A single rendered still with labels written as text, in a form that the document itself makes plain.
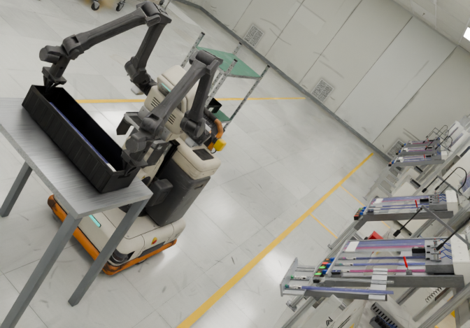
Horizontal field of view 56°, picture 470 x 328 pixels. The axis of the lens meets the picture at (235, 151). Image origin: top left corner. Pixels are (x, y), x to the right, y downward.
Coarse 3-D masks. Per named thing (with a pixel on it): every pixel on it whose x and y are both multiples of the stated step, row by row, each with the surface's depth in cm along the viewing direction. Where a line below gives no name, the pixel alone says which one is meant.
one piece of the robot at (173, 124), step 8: (144, 88) 234; (152, 88) 231; (152, 96) 231; (160, 96) 229; (144, 104) 236; (152, 104) 232; (176, 112) 225; (168, 120) 229; (176, 120) 226; (168, 128) 230; (176, 128) 227; (168, 136) 236; (176, 136) 244; (160, 160) 243; (144, 168) 239; (152, 168) 242; (144, 176) 241; (152, 176) 249
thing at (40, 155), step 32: (0, 128) 176; (32, 128) 186; (32, 160) 170; (64, 160) 182; (64, 192) 166; (96, 192) 177; (128, 192) 190; (64, 224) 165; (128, 224) 204; (32, 288) 176
